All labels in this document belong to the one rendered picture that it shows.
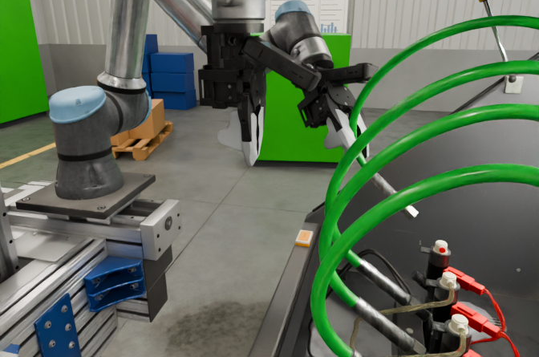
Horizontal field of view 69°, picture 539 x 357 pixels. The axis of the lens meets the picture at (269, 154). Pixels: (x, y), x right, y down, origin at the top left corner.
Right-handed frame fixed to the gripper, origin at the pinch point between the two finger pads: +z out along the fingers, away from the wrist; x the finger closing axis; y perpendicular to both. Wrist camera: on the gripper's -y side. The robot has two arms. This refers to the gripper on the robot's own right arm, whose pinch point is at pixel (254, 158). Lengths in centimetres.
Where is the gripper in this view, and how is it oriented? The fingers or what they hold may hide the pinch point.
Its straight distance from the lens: 61.5
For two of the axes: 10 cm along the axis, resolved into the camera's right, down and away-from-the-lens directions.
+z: 0.0, 9.5, 3.2
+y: -9.6, -0.9, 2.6
